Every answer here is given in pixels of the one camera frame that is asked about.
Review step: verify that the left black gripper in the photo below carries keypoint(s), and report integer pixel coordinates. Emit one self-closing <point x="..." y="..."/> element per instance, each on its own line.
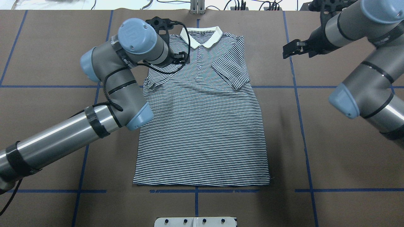
<point x="179" y="57"/>

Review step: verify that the aluminium frame post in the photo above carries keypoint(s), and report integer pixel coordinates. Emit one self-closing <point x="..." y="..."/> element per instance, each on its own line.
<point x="197" y="7"/>

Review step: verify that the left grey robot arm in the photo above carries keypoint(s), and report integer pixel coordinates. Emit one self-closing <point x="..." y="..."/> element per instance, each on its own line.
<point x="109" y="65"/>

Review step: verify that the navy white striped polo shirt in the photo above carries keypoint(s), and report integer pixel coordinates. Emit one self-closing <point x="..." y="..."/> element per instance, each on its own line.
<point x="207" y="127"/>

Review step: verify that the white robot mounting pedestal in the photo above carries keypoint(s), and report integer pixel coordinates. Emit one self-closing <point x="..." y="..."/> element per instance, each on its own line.
<point x="196" y="222"/>

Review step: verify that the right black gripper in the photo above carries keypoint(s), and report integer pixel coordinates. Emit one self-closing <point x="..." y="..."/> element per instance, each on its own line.
<point x="315" y="43"/>

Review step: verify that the brown table mat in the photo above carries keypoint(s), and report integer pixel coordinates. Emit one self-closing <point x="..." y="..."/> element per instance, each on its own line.
<point x="327" y="170"/>

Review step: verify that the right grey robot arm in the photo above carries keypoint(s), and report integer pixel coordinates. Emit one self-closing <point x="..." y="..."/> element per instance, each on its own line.
<point x="366" y="91"/>

